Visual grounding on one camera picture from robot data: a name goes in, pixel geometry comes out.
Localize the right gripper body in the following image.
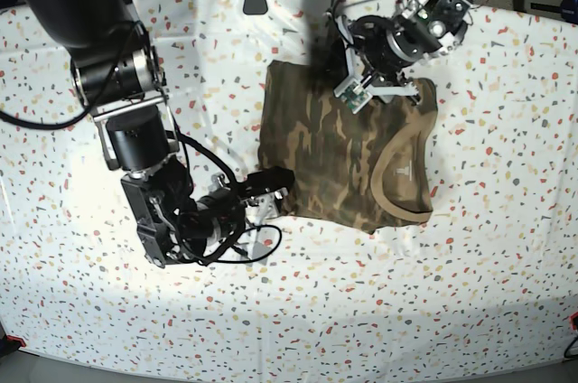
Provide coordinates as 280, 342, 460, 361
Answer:
207, 173, 290, 230

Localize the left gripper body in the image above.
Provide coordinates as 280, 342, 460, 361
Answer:
348, 15, 434, 85

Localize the camouflage T-shirt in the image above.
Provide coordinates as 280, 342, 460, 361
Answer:
258, 61, 437, 234

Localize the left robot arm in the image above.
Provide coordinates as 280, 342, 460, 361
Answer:
329, 0, 476, 113

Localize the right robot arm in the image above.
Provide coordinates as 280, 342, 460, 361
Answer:
25, 0, 294, 267

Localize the terrazzo pattern table cloth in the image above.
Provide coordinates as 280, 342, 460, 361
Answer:
1, 7, 577, 382

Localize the red table clamp left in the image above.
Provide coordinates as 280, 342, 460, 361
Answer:
0, 335, 25, 352

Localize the red table clamp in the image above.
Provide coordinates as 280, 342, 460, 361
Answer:
0, 335, 25, 352
570, 313, 578, 332

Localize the red table clamp right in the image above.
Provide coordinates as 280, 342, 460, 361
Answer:
570, 313, 578, 332

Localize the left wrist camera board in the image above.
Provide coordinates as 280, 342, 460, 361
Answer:
333, 75, 373, 114

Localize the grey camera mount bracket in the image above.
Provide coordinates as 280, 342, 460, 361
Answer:
243, 0, 268, 16

